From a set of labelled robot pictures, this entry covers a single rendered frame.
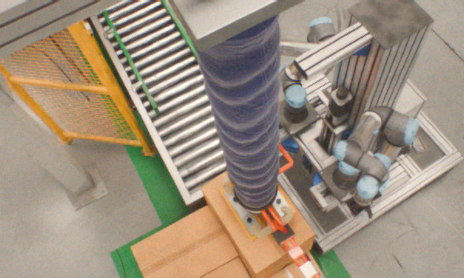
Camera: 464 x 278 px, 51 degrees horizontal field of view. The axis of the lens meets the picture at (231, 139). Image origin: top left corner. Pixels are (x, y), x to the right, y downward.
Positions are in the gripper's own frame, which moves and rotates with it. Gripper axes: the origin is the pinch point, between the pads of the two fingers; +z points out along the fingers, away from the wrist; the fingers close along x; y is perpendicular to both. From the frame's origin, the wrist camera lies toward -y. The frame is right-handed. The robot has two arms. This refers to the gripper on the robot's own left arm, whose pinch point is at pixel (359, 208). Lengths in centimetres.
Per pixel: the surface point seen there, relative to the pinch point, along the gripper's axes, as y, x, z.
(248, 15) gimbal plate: 34, -25, -135
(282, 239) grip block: 32.2, -12.9, 32.3
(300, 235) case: 19, -14, 58
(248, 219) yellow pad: 40, -33, 42
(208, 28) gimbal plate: 43, -26, -135
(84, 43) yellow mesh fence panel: 67, -152, -3
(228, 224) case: 50, -41, 58
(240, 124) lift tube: 37, -30, -77
